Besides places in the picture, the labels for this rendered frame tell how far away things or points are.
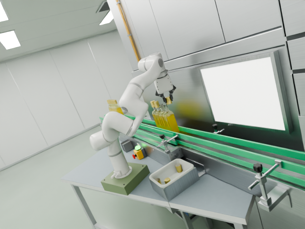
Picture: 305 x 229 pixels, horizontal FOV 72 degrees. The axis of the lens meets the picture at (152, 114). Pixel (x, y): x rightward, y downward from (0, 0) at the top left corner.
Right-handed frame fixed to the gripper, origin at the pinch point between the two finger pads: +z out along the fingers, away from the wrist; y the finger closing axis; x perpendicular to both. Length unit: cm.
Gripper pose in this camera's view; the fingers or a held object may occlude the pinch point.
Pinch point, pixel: (167, 98)
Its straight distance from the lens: 131.0
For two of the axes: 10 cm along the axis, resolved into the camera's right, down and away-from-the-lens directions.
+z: 3.0, 8.5, 4.4
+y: -9.4, 3.4, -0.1
